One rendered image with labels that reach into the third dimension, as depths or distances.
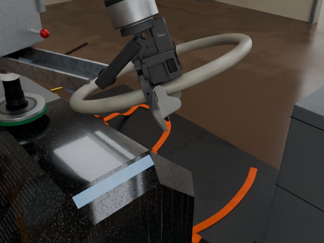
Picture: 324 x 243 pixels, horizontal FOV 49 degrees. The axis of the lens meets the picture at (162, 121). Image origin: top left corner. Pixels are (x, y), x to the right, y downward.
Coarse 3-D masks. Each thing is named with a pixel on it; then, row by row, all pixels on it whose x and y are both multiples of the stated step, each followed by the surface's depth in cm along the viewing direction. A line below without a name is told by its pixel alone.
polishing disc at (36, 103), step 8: (32, 96) 145; (40, 96) 145; (0, 104) 139; (32, 104) 139; (40, 104) 139; (0, 112) 134; (8, 112) 134; (16, 112) 134; (24, 112) 134; (32, 112) 134; (40, 112) 136; (0, 120) 130; (8, 120) 130; (16, 120) 130
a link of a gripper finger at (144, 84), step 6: (138, 78) 66; (144, 78) 66; (144, 84) 66; (150, 84) 67; (144, 90) 66; (150, 90) 67; (150, 96) 66; (150, 102) 67; (150, 108) 68; (156, 108) 68
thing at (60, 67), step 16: (32, 48) 125; (0, 64) 121; (16, 64) 116; (32, 64) 112; (48, 64) 124; (64, 64) 120; (80, 64) 116; (96, 64) 112; (48, 80) 110; (64, 80) 106; (80, 80) 102
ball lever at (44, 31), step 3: (33, 30) 123; (36, 30) 122; (39, 30) 122; (42, 30) 120; (45, 30) 120; (36, 33) 123; (39, 33) 122; (42, 33) 120; (45, 33) 120; (48, 33) 121; (42, 36) 120; (45, 36) 121; (48, 36) 122
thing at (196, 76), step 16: (176, 48) 112; (192, 48) 110; (240, 48) 77; (128, 64) 112; (208, 64) 72; (224, 64) 73; (176, 80) 70; (192, 80) 70; (80, 96) 92; (112, 96) 74; (128, 96) 71; (144, 96) 70; (80, 112) 82; (96, 112) 77
